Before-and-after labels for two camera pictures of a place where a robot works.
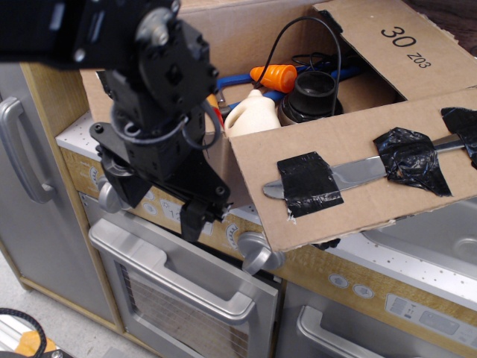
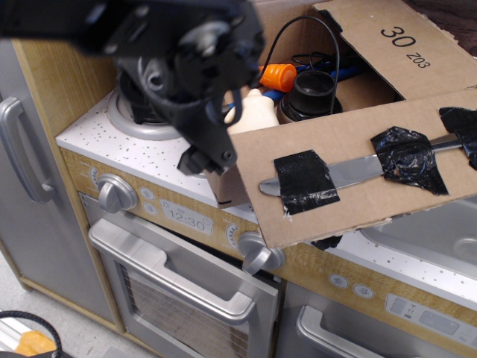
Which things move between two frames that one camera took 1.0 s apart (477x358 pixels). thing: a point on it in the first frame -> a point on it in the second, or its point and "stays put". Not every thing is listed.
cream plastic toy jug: (253, 113) stays put
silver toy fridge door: (37, 232) stays put
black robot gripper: (175, 162) -> (191, 72)
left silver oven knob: (109, 198) stays put
